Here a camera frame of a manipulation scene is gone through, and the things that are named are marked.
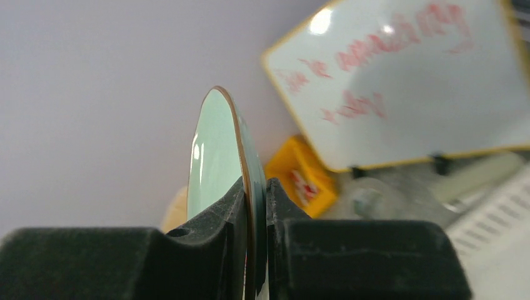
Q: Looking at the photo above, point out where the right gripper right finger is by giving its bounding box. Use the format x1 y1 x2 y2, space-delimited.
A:
266 178 473 299

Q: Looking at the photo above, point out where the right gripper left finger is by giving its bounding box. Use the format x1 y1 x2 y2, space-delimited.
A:
1 179 247 299

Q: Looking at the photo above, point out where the light blue flower plate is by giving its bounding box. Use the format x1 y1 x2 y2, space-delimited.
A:
187 86 268 299

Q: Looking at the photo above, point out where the white plastic basket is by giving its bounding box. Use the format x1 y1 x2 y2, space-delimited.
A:
446 166 529 299

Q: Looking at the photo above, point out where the yellow plastic bin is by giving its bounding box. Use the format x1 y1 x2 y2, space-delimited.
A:
264 136 338 218

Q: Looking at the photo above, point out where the whiteboard with red writing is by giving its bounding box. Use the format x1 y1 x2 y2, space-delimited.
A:
262 1 529 172

